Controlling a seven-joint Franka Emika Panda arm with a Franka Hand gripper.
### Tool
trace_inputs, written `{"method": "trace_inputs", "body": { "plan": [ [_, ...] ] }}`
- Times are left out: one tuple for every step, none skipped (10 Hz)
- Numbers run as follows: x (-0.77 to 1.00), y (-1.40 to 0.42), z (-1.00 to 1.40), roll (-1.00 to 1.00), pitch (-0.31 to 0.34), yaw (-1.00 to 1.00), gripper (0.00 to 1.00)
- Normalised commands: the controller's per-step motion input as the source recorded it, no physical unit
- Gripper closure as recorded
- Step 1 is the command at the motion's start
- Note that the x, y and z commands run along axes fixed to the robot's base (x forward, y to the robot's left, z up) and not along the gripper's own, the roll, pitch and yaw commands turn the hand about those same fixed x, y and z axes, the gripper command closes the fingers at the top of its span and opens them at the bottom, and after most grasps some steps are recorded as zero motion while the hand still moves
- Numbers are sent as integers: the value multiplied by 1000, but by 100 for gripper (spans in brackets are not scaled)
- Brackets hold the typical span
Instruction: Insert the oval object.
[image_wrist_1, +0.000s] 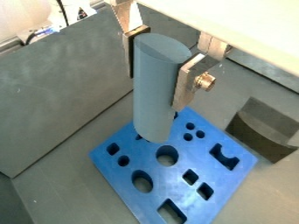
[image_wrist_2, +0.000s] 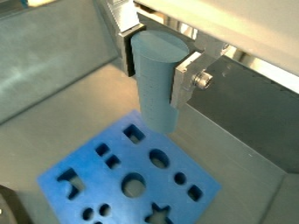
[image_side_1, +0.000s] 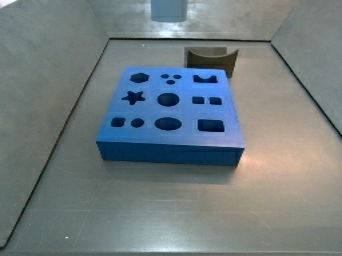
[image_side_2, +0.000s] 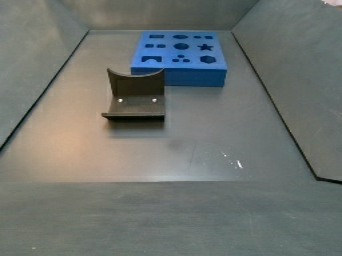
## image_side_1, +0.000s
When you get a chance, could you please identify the blue shape sorter block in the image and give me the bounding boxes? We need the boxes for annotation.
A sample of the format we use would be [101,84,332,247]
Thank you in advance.
[96,67,246,166]

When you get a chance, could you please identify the dark curved holder block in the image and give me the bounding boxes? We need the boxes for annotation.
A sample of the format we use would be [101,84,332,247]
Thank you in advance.
[184,47,239,78]

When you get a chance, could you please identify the grey cylinder at top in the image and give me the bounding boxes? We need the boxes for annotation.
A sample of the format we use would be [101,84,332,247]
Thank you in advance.
[151,0,187,22]

